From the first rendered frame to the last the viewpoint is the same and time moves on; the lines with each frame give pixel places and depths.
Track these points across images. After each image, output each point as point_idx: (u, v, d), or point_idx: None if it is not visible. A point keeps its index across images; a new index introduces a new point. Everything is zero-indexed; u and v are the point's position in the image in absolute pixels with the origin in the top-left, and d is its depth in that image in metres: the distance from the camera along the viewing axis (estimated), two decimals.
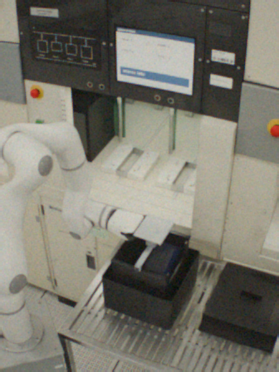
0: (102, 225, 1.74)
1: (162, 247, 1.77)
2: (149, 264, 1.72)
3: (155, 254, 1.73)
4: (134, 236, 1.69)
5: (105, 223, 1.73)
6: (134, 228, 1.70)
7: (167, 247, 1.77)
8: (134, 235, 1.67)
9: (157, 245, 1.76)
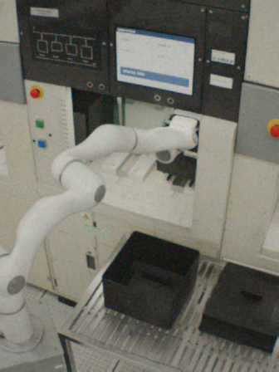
0: None
1: None
2: None
3: None
4: (198, 122, 2.05)
5: None
6: (193, 119, 2.04)
7: None
8: (200, 119, 2.04)
9: None
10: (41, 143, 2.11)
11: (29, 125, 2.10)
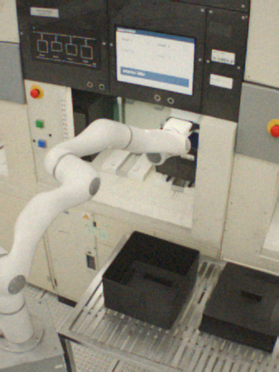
0: None
1: None
2: None
3: None
4: (193, 125, 2.05)
5: None
6: (188, 122, 2.04)
7: None
8: (196, 121, 2.03)
9: None
10: (41, 143, 2.11)
11: (29, 125, 2.10)
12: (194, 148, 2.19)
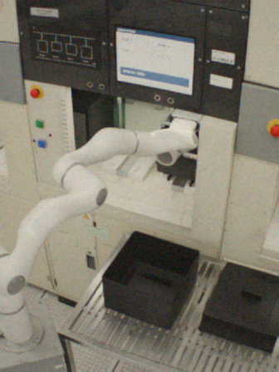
0: None
1: None
2: None
3: None
4: (197, 124, 2.07)
5: None
6: (192, 121, 2.06)
7: None
8: (198, 120, 2.04)
9: None
10: (41, 143, 2.11)
11: (29, 125, 2.10)
12: None
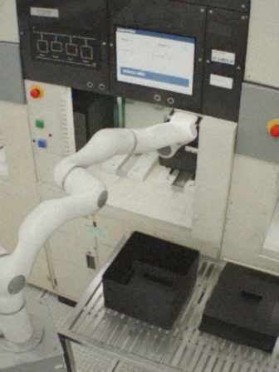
0: None
1: None
2: None
3: None
4: (198, 118, 2.07)
5: None
6: (193, 115, 2.06)
7: None
8: (201, 115, 2.06)
9: None
10: (41, 143, 2.11)
11: (29, 125, 2.10)
12: (198, 140, 2.21)
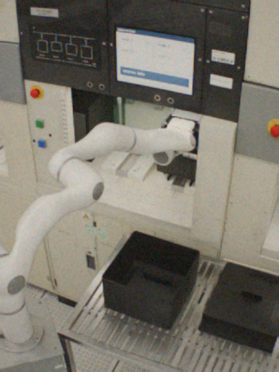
0: None
1: None
2: None
3: None
4: (197, 125, 2.05)
5: None
6: (190, 120, 2.04)
7: None
8: (198, 120, 2.05)
9: None
10: (41, 143, 2.11)
11: (29, 125, 2.10)
12: (195, 146, 2.20)
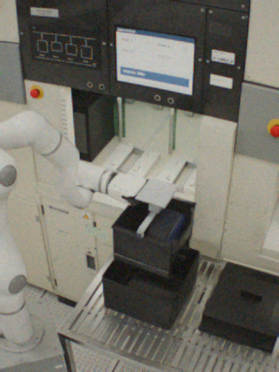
0: (102, 189, 1.64)
1: (166, 213, 1.67)
2: (153, 232, 1.62)
3: (159, 220, 1.63)
4: (136, 199, 1.59)
5: (105, 188, 1.63)
6: (135, 192, 1.60)
7: (171, 214, 1.67)
8: (135, 198, 1.57)
9: (160, 212, 1.66)
10: None
11: None
12: None
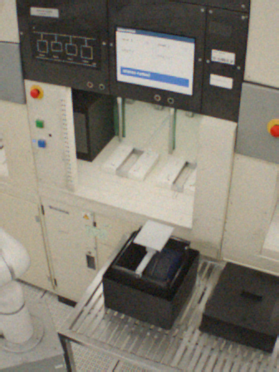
0: None
1: (163, 252, 1.79)
2: (150, 271, 1.74)
3: (156, 260, 1.75)
4: None
5: None
6: None
7: (168, 253, 1.79)
8: (134, 242, 1.69)
9: (157, 252, 1.78)
10: (41, 143, 2.11)
11: (29, 125, 2.10)
12: None
